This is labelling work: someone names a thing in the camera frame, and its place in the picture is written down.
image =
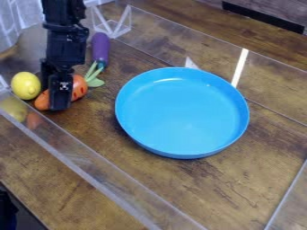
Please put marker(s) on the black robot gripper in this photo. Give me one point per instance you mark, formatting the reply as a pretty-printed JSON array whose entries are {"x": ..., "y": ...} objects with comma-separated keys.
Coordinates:
[{"x": 64, "y": 53}]

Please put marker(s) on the orange toy carrot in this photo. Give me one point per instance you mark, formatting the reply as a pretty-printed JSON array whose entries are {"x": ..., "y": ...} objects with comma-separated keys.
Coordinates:
[{"x": 81, "y": 83}]

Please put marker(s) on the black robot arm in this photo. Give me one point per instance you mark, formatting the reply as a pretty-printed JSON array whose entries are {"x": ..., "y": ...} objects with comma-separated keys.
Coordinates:
[{"x": 65, "y": 49}]

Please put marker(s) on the yellow toy lemon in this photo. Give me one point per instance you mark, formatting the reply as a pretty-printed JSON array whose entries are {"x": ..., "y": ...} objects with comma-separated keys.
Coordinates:
[{"x": 25, "y": 85}]

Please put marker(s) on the purple toy eggplant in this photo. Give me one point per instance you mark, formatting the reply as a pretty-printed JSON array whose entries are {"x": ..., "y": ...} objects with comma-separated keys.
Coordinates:
[{"x": 100, "y": 45}]

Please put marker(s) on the white patterned curtain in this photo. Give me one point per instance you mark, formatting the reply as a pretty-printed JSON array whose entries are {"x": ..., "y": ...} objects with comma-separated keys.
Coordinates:
[{"x": 18, "y": 14}]

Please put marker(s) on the blue round plate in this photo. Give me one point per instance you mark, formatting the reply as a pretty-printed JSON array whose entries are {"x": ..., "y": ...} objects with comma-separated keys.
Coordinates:
[{"x": 181, "y": 112}]

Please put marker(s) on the black bar in background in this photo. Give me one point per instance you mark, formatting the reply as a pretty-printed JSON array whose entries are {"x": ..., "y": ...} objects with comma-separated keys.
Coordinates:
[{"x": 263, "y": 17}]

